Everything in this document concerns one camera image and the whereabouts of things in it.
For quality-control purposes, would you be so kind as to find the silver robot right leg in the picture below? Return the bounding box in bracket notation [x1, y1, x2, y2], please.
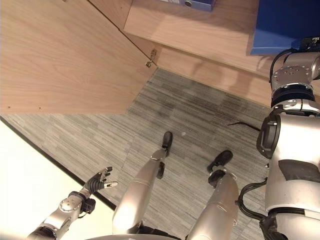
[186, 149, 240, 240]

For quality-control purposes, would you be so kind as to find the blue folder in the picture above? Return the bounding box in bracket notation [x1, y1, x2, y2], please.
[249, 0, 320, 56]

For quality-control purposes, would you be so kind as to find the wooden office cabinet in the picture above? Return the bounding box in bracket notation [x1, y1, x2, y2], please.
[87, 0, 320, 109]

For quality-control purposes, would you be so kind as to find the silver robot leg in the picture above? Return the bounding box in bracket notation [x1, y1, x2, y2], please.
[186, 149, 240, 240]
[111, 131, 174, 236]

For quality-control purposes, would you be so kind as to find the blue binder with ring hole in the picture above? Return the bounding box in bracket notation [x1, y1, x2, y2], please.
[156, 0, 217, 12]

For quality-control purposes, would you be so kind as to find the metal door hinge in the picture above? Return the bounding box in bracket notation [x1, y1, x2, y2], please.
[145, 49, 158, 68]

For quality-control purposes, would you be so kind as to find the black cable on floor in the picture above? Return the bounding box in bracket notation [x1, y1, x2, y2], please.
[226, 121, 262, 132]

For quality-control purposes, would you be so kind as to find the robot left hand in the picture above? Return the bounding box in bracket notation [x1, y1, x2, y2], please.
[83, 166, 119, 195]

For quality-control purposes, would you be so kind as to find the silver robot left leg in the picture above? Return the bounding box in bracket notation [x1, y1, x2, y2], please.
[111, 131, 174, 236]

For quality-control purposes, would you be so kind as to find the wooden cabinet door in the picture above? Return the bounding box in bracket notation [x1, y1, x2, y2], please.
[0, 0, 159, 116]

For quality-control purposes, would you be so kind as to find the white desk with black edge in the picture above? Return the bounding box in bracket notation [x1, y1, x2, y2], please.
[0, 115, 118, 240]

